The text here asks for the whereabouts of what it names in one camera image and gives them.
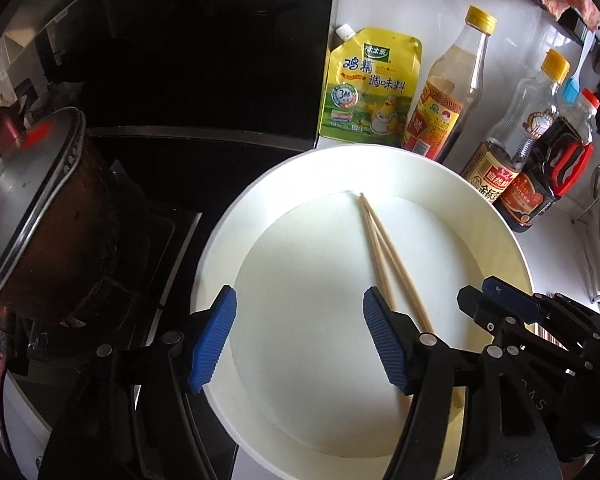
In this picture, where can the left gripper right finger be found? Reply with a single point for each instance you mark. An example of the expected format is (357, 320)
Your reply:
(406, 354)

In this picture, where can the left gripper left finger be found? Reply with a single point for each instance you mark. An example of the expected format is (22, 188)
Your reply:
(203, 337)

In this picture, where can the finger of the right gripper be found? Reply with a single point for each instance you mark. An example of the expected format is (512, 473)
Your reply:
(506, 295)
(484, 311)

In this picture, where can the wooden chopstick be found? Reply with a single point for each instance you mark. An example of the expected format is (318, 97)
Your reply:
(413, 297)
(377, 252)

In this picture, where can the white round paper container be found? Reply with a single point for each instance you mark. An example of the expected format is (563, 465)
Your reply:
(341, 262)

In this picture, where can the clear soy sauce bottle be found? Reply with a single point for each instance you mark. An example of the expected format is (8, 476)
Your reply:
(501, 156)

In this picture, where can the large dark soy sauce jug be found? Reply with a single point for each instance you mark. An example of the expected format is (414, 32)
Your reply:
(555, 164)

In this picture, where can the yellow cap vinegar bottle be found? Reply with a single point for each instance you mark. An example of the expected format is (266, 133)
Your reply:
(451, 91)

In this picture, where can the blue silicone brush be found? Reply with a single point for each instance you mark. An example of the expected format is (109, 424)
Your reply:
(571, 88)

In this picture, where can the brown pot with lid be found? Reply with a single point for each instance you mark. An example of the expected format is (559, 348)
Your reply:
(53, 225)

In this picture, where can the yellow seasoning pouch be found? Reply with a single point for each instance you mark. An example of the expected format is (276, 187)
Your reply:
(370, 83)

